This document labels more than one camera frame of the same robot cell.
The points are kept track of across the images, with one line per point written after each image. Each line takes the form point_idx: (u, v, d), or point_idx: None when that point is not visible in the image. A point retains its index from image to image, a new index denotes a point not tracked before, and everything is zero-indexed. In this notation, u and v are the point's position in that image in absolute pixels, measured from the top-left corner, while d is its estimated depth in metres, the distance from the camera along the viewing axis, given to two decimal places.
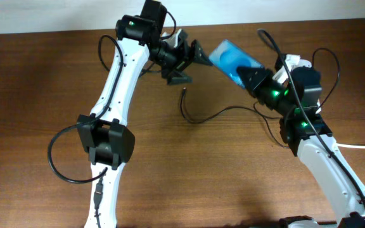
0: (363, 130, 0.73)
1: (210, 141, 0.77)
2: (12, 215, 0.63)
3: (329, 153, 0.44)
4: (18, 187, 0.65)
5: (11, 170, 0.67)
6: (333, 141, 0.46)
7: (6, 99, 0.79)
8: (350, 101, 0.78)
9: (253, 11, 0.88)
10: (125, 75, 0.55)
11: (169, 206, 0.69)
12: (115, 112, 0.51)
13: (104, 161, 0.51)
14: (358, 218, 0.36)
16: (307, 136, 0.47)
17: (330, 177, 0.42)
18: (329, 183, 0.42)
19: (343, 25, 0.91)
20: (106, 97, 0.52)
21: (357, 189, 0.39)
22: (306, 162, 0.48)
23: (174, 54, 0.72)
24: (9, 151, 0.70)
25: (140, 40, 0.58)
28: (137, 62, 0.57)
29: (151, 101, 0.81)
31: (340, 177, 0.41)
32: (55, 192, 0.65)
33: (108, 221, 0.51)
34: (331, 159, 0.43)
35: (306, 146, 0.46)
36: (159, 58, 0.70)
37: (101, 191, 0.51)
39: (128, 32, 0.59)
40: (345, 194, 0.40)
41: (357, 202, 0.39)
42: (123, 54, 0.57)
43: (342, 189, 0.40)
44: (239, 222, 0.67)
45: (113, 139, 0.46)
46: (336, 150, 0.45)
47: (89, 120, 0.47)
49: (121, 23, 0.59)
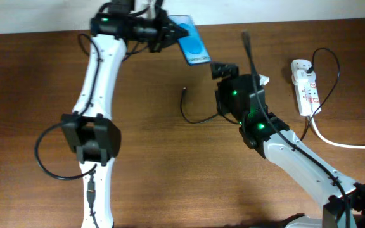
0: (360, 130, 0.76)
1: (210, 142, 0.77)
2: (28, 211, 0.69)
3: (293, 147, 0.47)
4: (33, 185, 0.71)
5: (25, 170, 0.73)
6: (293, 134, 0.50)
7: (12, 102, 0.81)
8: (348, 102, 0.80)
9: (253, 11, 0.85)
10: (104, 71, 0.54)
11: (170, 206, 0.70)
12: (98, 107, 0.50)
13: (92, 158, 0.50)
14: (335, 199, 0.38)
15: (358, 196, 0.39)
16: (267, 136, 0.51)
17: (301, 170, 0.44)
18: (302, 174, 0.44)
19: (348, 23, 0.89)
20: (85, 94, 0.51)
21: (327, 173, 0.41)
22: (275, 161, 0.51)
23: (153, 26, 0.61)
24: (14, 152, 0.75)
25: (116, 35, 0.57)
28: (114, 56, 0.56)
29: (151, 101, 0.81)
31: (310, 165, 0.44)
32: (57, 192, 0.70)
33: (104, 220, 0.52)
34: (295, 151, 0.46)
35: (268, 146, 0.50)
36: (139, 37, 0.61)
37: (93, 189, 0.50)
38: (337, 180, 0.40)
39: (102, 29, 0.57)
40: (318, 180, 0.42)
41: (330, 184, 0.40)
42: (99, 49, 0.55)
43: (314, 176, 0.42)
44: (239, 222, 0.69)
45: (97, 135, 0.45)
46: (298, 142, 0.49)
47: (70, 117, 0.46)
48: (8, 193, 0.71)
49: (95, 21, 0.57)
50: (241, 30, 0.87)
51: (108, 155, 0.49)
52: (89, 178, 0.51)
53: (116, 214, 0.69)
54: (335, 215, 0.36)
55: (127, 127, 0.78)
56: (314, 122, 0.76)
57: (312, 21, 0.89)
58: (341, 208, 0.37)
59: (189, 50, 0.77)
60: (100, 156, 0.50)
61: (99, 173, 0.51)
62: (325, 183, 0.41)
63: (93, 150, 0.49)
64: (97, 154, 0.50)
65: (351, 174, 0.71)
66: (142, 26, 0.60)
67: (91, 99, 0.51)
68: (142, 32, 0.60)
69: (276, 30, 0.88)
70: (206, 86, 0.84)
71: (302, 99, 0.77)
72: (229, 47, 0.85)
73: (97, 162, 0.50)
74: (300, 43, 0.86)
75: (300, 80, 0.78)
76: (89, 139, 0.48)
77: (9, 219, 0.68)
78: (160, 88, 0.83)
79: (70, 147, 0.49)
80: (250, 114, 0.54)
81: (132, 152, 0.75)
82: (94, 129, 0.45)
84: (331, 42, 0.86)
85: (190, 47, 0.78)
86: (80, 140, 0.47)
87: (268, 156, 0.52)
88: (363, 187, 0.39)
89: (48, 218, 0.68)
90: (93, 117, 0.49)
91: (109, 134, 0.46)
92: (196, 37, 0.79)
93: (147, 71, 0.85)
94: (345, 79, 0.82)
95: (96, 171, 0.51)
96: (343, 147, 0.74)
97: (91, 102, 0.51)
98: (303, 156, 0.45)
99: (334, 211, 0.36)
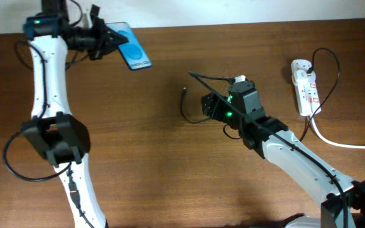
0: (360, 130, 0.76)
1: (210, 142, 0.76)
2: (28, 211, 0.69)
3: (291, 146, 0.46)
4: (34, 185, 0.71)
5: (25, 170, 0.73)
6: (291, 134, 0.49)
7: (9, 102, 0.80)
8: (349, 102, 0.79)
9: (254, 11, 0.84)
10: (52, 69, 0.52)
11: (169, 206, 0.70)
12: (56, 107, 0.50)
13: (65, 159, 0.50)
14: (333, 197, 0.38)
15: (356, 194, 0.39)
16: (266, 135, 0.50)
17: (298, 168, 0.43)
18: (299, 173, 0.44)
19: (348, 23, 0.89)
20: (40, 97, 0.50)
21: (325, 171, 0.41)
22: (274, 160, 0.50)
23: (92, 35, 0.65)
24: (14, 151, 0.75)
25: (53, 33, 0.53)
28: (57, 54, 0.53)
29: (151, 101, 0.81)
31: (308, 164, 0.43)
32: (56, 192, 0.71)
33: (96, 216, 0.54)
34: (294, 151, 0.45)
35: (267, 146, 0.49)
36: (79, 46, 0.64)
37: (75, 190, 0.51)
38: (335, 179, 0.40)
39: (38, 31, 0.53)
40: (317, 180, 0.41)
41: (328, 183, 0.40)
42: (41, 51, 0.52)
43: (312, 175, 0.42)
44: (239, 222, 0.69)
45: (63, 132, 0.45)
46: (296, 142, 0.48)
47: (30, 123, 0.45)
48: (7, 193, 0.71)
49: (27, 25, 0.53)
50: (241, 30, 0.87)
51: (80, 152, 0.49)
52: (68, 180, 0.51)
53: (116, 213, 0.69)
54: (334, 213, 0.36)
55: (127, 127, 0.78)
56: (314, 122, 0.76)
57: (312, 21, 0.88)
58: (339, 206, 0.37)
59: (128, 56, 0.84)
60: (73, 154, 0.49)
61: (76, 173, 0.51)
62: (322, 182, 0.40)
63: (64, 151, 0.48)
64: (70, 153, 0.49)
65: (351, 175, 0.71)
66: (80, 35, 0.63)
67: (47, 99, 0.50)
68: (81, 42, 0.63)
69: (276, 30, 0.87)
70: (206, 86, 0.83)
71: (302, 99, 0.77)
72: (229, 47, 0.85)
73: (71, 161, 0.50)
74: (300, 44, 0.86)
75: (300, 80, 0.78)
76: (56, 141, 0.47)
77: (9, 219, 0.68)
78: (160, 88, 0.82)
79: (40, 154, 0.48)
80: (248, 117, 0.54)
81: (132, 152, 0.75)
82: (57, 128, 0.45)
84: (331, 42, 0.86)
85: (131, 52, 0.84)
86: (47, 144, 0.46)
87: (267, 156, 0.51)
88: (360, 185, 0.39)
89: (49, 218, 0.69)
90: (53, 117, 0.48)
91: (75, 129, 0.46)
92: (135, 44, 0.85)
93: (147, 71, 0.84)
94: (345, 80, 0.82)
95: (72, 170, 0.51)
96: (343, 147, 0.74)
97: (47, 102, 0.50)
98: (302, 156, 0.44)
99: (332, 209, 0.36)
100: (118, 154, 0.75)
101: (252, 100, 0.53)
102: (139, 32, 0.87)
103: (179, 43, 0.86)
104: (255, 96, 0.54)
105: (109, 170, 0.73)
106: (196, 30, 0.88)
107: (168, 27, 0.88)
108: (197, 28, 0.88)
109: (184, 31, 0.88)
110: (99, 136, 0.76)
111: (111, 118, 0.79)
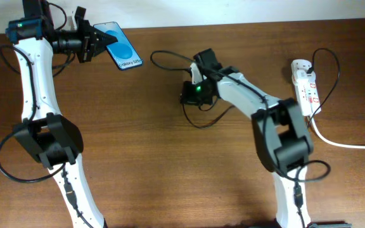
0: (359, 130, 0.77)
1: (210, 142, 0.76)
2: (28, 211, 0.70)
3: (237, 82, 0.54)
4: (33, 185, 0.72)
5: (25, 170, 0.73)
6: (239, 74, 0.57)
7: (9, 102, 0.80)
8: (348, 102, 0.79)
9: (253, 11, 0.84)
10: (40, 71, 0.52)
11: (169, 206, 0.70)
12: (45, 109, 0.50)
13: (59, 161, 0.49)
14: (260, 111, 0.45)
15: (282, 111, 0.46)
16: (220, 77, 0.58)
17: (240, 96, 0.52)
18: (241, 101, 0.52)
19: (348, 23, 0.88)
20: (28, 99, 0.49)
21: (258, 95, 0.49)
22: (228, 99, 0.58)
23: (77, 37, 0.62)
24: (12, 152, 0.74)
25: (37, 35, 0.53)
28: (43, 56, 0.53)
29: (151, 100, 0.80)
31: (246, 94, 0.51)
32: (56, 192, 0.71)
33: (94, 216, 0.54)
34: (239, 85, 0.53)
35: (221, 85, 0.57)
36: (64, 50, 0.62)
37: (71, 190, 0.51)
38: (263, 99, 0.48)
39: (21, 34, 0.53)
40: (251, 102, 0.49)
41: (260, 103, 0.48)
42: (26, 54, 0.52)
43: (248, 99, 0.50)
44: (239, 222, 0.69)
45: (53, 132, 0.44)
46: (243, 79, 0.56)
47: (20, 125, 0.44)
48: (7, 194, 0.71)
49: (9, 29, 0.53)
50: (241, 31, 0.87)
51: (73, 152, 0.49)
52: (63, 182, 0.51)
53: (115, 213, 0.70)
54: (256, 120, 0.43)
55: (127, 127, 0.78)
56: (314, 122, 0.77)
57: (313, 21, 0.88)
58: (263, 115, 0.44)
59: (118, 56, 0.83)
60: (66, 155, 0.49)
61: (71, 174, 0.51)
62: (256, 103, 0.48)
63: (57, 152, 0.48)
64: (63, 154, 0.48)
65: (350, 175, 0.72)
66: (64, 38, 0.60)
67: (36, 102, 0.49)
68: (66, 45, 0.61)
69: (276, 30, 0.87)
70: None
71: (302, 99, 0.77)
72: (229, 47, 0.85)
73: (64, 162, 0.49)
74: (299, 44, 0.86)
75: (300, 80, 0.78)
76: (49, 143, 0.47)
77: (9, 219, 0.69)
78: (160, 88, 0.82)
79: (33, 157, 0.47)
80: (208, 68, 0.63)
81: (132, 152, 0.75)
82: (49, 128, 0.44)
84: (331, 42, 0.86)
85: (121, 52, 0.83)
86: (40, 147, 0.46)
87: (222, 94, 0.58)
88: (285, 102, 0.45)
89: (48, 218, 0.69)
90: (44, 118, 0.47)
91: (66, 130, 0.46)
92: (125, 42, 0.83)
93: (147, 71, 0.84)
94: (345, 79, 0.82)
95: (67, 171, 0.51)
96: (343, 147, 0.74)
97: (37, 105, 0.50)
98: (245, 88, 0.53)
99: (256, 118, 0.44)
100: (118, 154, 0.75)
101: (209, 56, 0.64)
102: (139, 33, 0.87)
103: (179, 44, 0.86)
104: (211, 53, 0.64)
105: (109, 169, 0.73)
106: (195, 29, 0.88)
107: (167, 26, 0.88)
108: (196, 28, 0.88)
109: (183, 31, 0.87)
110: (99, 136, 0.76)
111: (110, 118, 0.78)
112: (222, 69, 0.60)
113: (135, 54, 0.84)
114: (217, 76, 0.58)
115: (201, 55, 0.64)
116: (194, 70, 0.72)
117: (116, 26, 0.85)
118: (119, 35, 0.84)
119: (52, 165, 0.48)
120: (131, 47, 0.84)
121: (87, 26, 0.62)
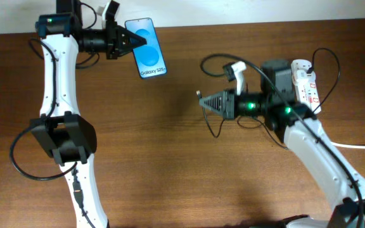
0: (359, 130, 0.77)
1: (210, 142, 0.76)
2: (28, 211, 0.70)
3: (317, 139, 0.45)
4: (33, 185, 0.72)
5: (25, 170, 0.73)
6: (319, 125, 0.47)
7: (8, 101, 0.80)
8: (348, 103, 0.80)
9: (253, 11, 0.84)
10: (63, 68, 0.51)
11: (169, 206, 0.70)
12: (64, 106, 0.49)
13: (70, 158, 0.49)
14: (352, 206, 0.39)
15: None
16: (291, 121, 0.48)
17: (320, 163, 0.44)
18: (319, 168, 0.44)
19: (349, 23, 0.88)
20: (49, 95, 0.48)
21: (347, 174, 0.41)
22: (291, 146, 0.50)
23: (101, 37, 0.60)
24: (11, 152, 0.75)
25: (64, 31, 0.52)
28: (69, 52, 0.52)
29: (150, 99, 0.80)
31: (329, 161, 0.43)
32: (56, 192, 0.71)
33: (97, 218, 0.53)
34: (318, 143, 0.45)
35: (292, 133, 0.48)
36: (89, 49, 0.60)
37: (79, 189, 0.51)
38: (355, 183, 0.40)
39: (50, 30, 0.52)
40: (336, 180, 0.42)
41: (348, 187, 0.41)
42: (52, 50, 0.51)
43: (333, 175, 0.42)
44: (239, 222, 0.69)
45: (70, 131, 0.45)
46: (322, 133, 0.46)
47: (38, 120, 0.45)
48: (7, 193, 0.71)
49: (39, 23, 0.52)
50: (241, 31, 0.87)
51: (85, 151, 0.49)
52: (73, 180, 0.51)
53: (115, 213, 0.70)
54: (346, 218, 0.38)
55: (127, 127, 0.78)
56: None
57: (314, 21, 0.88)
58: (353, 213, 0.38)
59: (142, 61, 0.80)
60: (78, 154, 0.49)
61: (81, 173, 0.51)
62: (344, 186, 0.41)
63: (70, 150, 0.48)
64: (76, 153, 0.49)
65: None
66: (90, 38, 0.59)
67: (56, 98, 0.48)
68: (90, 44, 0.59)
69: (275, 30, 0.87)
70: (206, 85, 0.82)
71: (302, 99, 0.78)
72: (230, 47, 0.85)
73: (77, 161, 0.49)
74: (300, 44, 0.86)
75: (300, 80, 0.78)
76: (62, 140, 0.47)
77: (9, 219, 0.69)
78: (160, 88, 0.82)
79: (45, 152, 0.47)
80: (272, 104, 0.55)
81: (133, 153, 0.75)
82: (65, 127, 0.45)
84: (331, 43, 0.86)
85: (146, 57, 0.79)
86: (54, 142, 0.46)
87: (286, 139, 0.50)
88: None
89: (48, 218, 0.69)
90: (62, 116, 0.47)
91: (82, 129, 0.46)
92: (153, 46, 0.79)
93: None
94: (345, 80, 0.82)
95: (77, 170, 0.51)
96: (342, 147, 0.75)
97: (56, 102, 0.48)
98: (326, 151, 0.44)
99: (346, 215, 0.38)
100: (118, 154, 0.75)
101: (284, 79, 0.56)
102: None
103: (179, 44, 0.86)
104: (288, 76, 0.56)
105: (109, 169, 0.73)
106: (194, 30, 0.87)
107: (167, 26, 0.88)
108: (196, 28, 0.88)
109: (183, 31, 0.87)
110: (99, 136, 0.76)
111: (111, 118, 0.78)
112: (298, 107, 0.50)
113: (161, 61, 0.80)
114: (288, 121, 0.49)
115: (273, 71, 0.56)
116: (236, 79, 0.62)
117: (150, 26, 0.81)
118: (149, 37, 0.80)
119: (64, 163, 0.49)
120: (158, 53, 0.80)
121: (113, 29, 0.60)
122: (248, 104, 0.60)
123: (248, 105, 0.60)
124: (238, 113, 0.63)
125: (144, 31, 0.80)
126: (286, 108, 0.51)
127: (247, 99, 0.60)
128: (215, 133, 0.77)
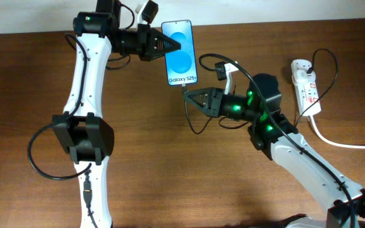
0: (358, 130, 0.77)
1: (210, 142, 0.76)
2: (28, 211, 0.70)
3: (300, 150, 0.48)
4: (33, 185, 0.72)
5: (25, 171, 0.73)
6: (300, 137, 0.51)
7: (8, 102, 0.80)
8: (348, 103, 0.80)
9: (252, 12, 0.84)
10: (92, 68, 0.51)
11: (169, 206, 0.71)
12: (88, 107, 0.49)
13: (87, 158, 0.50)
14: (341, 206, 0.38)
15: (364, 202, 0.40)
16: (275, 138, 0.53)
17: (307, 171, 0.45)
18: (308, 177, 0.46)
19: (350, 23, 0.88)
20: (75, 94, 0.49)
21: (334, 177, 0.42)
22: (281, 163, 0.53)
23: (132, 39, 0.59)
24: (11, 152, 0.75)
25: (100, 32, 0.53)
28: (101, 54, 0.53)
29: (151, 100, 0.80)
31: (315, 169, 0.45)
32: (55, 192, 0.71)
33: (102, 219, 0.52)
34: (303, 154, 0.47)
35: (277, 148, 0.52)
36: (120, 49, 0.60)
37: (89, 189, 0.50)
38: (343, 185, 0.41)
39: (87, 28, 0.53)
40: (324, 185, 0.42)
41: (336, 189, 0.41)
42: (85, 48, 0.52)
43: (321, 180, 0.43)
44: (239, 222, 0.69)
45: (89, 132, 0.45)
46: (305, 145, 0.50)
47: (61, 117, 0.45)
48: (6, 194, 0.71)
49: (77, 19, 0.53)
50: (241, 30, 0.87)
51: (101, 153, 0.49)
52: (84, 178, 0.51)
53: (116, 213, 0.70)
54: (339, 219, 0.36)
55: (127, 127, 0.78)
56: (314, 121, 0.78)
57: (315, 21, 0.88)
58: (345, 213, 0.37)
59: (173, 68, 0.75)
60: (94, 154, 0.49)
61: (94, 173, 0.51)
62: (332, 189, 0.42)
63: (87, 150, 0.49)
64: (92, 153, 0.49)
65: (348, 175, 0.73)
66: (121, 39, 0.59)
67: (81, 98, 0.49)
68: (120, 45, 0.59)
69: (275, 30, 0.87)
70: (206, 85, 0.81)
71: (302, 99, 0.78)
72: (230, 47, 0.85)
73: (92, 161, 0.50)
74: (300, 44, 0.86)
75: (300, 80, 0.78)
76: (81, 139, 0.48)
77: (7, 220, 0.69)
78: (160, 88, 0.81)
79: (63, 148, 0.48)
80: (262, 115, 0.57)
81: (133, 153, 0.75)
82: (86, 127, 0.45)
84: (331, 43, 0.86)
85: (177, 64, 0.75)
86: (73, 141, 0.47)
87: (274, 158, 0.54)
88: None
89: (48, 218, 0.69)
90: (84, 116, 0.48)
91: (102, 131, 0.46)
92: (187, 51, 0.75)
93: (147, 71, 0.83)
94: (345, 80, 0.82)
95: (90, 170, 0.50)
96: (342, 147, 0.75)
97: (81, 101, 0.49)
98: (311, 160, 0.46)
99: (339, 216, 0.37)
100: (118, 154, 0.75)
101: (269, 85, 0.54)
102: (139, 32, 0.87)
103: None
104: (272, 83, 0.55)
105: (109, 169, 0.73)
106: (195, 30, 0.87)
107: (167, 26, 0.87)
108: (196, 28, 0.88)
109: None
110: None
111: (110, 118, 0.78)
112: (281, 123, 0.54)
113: (193, 69, 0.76)
114: (272, 137, 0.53)
115: (256, 79, 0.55)
116: (227, 78, 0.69)
117: (187, 31, 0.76)
118: (185, 42, 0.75)
119: (79, 161, 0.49)
120: (191, 60, 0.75)
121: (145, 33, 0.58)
122: (233, 106, 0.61)
123: (232, 108, 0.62)
124: (221, 113, 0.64)
125: (179, 34, 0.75)
126: (268, 126, 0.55)
127: (233, 102, 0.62)
128: (197, 130, 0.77)
